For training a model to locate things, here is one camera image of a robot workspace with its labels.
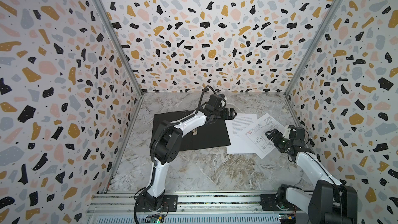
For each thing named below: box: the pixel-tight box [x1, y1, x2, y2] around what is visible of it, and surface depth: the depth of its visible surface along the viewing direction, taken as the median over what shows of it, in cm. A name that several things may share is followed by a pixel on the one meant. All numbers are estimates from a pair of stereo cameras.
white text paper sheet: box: [224, 113, 258, 154], surface depth 103 cm
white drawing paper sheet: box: [239, 113, 287, 160], surface depth 103 cm
